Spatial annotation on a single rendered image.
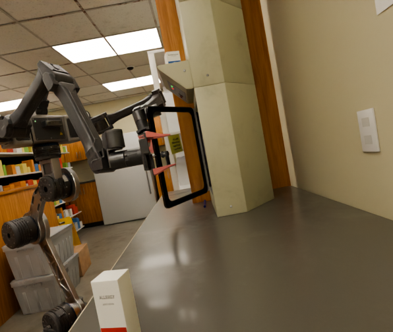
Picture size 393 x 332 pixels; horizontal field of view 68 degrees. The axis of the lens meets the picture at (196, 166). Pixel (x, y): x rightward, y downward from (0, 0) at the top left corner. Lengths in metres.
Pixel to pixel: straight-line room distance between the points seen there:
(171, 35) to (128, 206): 4.96
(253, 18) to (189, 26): 0.52
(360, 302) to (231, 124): 0.72
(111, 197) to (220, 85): 5.32
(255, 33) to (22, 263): 2.68
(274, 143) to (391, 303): 1.06
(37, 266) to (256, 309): 2.75
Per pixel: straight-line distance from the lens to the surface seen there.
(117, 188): 6.15
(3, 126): 1.47
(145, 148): 0.92
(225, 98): 1.06
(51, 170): 1.74
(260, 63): 1.50
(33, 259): 3.10
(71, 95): 1.15
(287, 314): 0.48
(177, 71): 1.07
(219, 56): 1.09
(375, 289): 0.54
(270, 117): 1.46
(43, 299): 3.21
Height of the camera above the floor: 1.19
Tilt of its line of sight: 3 degrees down
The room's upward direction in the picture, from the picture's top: 10 degrees counter-clockwise
